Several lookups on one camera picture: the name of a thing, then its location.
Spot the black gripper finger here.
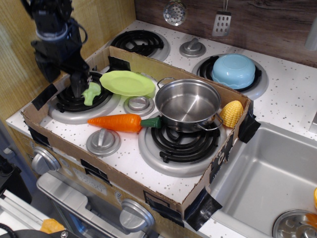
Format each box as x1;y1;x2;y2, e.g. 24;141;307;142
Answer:
70;70;90;98
35;56;60;83

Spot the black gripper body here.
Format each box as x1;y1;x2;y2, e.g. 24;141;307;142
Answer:
31;23;89;74

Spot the green toy broccoli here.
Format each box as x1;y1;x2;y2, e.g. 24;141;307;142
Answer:
82;82;101;106

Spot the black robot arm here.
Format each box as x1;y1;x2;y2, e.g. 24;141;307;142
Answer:
21;0;89;98

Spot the front left black burner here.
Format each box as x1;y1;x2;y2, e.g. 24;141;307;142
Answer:
49;71;121;124

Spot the black burner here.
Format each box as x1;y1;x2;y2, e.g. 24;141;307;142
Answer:
49;71;121;124
106;30;170;61
138;120;227;178
192;54;268;100

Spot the light green plastic plate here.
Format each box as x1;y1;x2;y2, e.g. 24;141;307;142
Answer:
100;70;156;96

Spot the silver knob front stovetop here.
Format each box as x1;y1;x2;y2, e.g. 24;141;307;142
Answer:
86;128;121;157

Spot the silver knob stovetop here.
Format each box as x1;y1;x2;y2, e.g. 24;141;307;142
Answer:
179;38;207;58
123;96;155;117
86;128;121;157

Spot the orange toy carrot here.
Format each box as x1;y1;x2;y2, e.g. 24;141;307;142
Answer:
87;114;161;133

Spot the silver knob middle stovetop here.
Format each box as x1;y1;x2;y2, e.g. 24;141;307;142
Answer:
123;96;155;117

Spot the back left black burner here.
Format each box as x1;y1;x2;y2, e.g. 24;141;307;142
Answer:
106;30;170;61

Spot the silver oven knob left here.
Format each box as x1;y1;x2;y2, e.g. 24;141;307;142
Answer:
31;146;61;175

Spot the silver oven knob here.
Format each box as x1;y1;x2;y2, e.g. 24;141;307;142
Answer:
31;146;61;175
119;199;155;233

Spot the stainless steel pot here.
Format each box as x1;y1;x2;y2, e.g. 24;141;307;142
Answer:
155;78;223;133

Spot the hanging metal strainer ladle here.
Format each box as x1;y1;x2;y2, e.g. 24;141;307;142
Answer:
163;0;187;26

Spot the silver knob back stovetop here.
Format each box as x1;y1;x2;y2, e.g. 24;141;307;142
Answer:
179;38;207;58

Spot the front right black burner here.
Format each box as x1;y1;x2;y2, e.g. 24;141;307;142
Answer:
138;120;227;178

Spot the back right black burner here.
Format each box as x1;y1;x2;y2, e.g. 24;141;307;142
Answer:
192;54;268;100

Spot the silver oven knob right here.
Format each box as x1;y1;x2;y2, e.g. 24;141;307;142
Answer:
119;199;155;233

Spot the orange object bottom left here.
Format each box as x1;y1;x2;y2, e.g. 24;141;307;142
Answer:
40;218;65;234

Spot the hanging metal spatula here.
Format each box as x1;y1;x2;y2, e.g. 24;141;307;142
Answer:
212;0;232;37

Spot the light blue plastic bowl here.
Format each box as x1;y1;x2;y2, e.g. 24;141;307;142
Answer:
211;54;256;90

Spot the yellow toy corn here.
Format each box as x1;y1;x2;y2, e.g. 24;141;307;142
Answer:
219;100;244;128

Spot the cardboard fence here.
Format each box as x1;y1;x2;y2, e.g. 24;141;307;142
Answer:
21;45;261;232

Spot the silver sink basin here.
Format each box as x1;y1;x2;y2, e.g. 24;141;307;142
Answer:
210;122;317;238

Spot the sink drain strainer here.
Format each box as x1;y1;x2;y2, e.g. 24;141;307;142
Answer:
272;210;317;238

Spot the orange toy in sink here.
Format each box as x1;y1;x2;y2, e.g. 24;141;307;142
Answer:
306;188;317;228

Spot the silver oven door handle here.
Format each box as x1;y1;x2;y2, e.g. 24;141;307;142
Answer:
37;173;147;238

